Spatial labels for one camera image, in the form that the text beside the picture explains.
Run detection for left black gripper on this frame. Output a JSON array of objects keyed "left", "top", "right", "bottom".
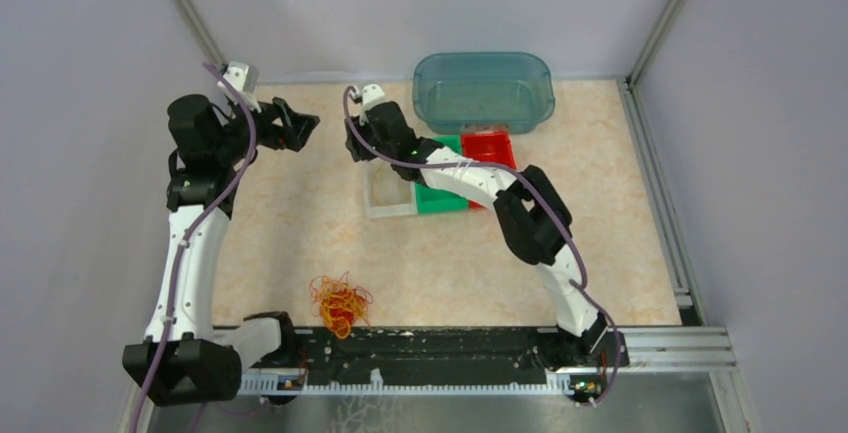
[{"left": 213, "top": 90, "right": 319, "bottom": 165}]

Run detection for yellow cable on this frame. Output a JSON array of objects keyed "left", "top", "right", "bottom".
[{"left": 369, "top": 163, "right": 411, "bottom": 206}]

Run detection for orange yellow cables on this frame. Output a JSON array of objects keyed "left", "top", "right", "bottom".
[{"left": 308, "top": 272, "right": 375, "bottom": 341}]

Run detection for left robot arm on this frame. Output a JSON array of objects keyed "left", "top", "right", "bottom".
[{"left": 122, "top": 94, "right": 320, "bottom": 407}]

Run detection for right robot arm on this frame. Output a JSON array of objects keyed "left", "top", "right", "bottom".
[{"left": 344, "top": 101, "right": 624, "bottom": 370}]

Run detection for white plastic bin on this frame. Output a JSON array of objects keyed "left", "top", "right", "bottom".
[{"left": 363, "top": 160, "right": 417, "bottom": 220}]

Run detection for green plastic bin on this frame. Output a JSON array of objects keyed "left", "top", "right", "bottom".
[{"left": 414, "top": 135, "right": 469, "bottom": 215}]

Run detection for blue transparent plastic tub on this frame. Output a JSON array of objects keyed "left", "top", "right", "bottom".
[{"left": 411, "top": 52, "right": 556, "bottom": 135}]

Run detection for red plastic bin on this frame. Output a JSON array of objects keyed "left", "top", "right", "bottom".
[{"left": 460, "top": 131, "right": 516, "bottom": 169}]

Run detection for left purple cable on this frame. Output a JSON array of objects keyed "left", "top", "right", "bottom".
[{"left": 128, "top": 62, "right": 258, "bottom": 433}]

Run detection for purple cable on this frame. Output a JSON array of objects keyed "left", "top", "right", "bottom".
[
  {"left": 341, "top": 85, "right": 625, "bottom": 407},
  {"left": 128, "top": 62, "right": 258, "bottom": 433}
]

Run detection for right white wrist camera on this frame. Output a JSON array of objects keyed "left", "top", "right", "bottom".
[{"left": 350, "top": 83, "right": 386, "bottom": 116}]

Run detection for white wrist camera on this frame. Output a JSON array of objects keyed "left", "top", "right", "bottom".
[
  {"left": 350, "top": 83, "right": 386, "bottom": 116},
  {"left": 222, "top": 61, "right": 260, "bottom": 112}
]

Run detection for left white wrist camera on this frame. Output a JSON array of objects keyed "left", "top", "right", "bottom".
[{"left": 222, "top": 61, "right": 260, "bottom": 112}]

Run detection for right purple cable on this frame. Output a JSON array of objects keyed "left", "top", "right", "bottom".
[{"left": 341, "top": 85, "right": 625, "bottom": 407}]

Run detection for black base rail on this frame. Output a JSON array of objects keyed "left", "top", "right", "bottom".
[{"left": 137, "top": 325, "right": 738, "bottom": 397}]

